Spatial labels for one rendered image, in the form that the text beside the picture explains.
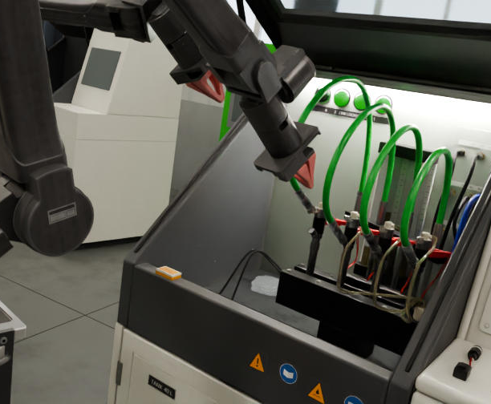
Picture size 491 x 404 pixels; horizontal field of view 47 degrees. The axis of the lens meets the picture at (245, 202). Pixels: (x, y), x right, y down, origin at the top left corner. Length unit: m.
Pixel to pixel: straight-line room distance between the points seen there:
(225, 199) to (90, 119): 2.52
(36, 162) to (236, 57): 0.29
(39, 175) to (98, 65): 3.68
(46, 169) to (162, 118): 3.69
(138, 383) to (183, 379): 0.15
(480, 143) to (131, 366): 0.97
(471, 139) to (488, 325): 0.48
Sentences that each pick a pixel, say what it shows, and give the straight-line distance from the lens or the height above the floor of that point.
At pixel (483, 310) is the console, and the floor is 1.04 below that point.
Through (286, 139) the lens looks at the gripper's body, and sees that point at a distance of 0.85.
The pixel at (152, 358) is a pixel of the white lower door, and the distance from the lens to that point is 1.34.
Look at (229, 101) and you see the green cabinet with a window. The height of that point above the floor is 1.16.
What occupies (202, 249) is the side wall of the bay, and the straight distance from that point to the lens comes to 1.49.
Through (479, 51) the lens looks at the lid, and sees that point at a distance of 1.36.
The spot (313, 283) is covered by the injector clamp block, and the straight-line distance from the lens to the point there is 1.27.
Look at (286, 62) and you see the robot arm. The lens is 0.84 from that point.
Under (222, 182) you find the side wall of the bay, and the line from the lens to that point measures 1.48.
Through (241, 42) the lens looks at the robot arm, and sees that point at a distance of 0.75.
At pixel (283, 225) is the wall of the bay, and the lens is 1.68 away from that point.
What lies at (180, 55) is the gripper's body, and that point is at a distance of 1.07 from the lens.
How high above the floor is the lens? 1.41
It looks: 13 degrees down
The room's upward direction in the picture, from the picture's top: 9 degrees clockwise
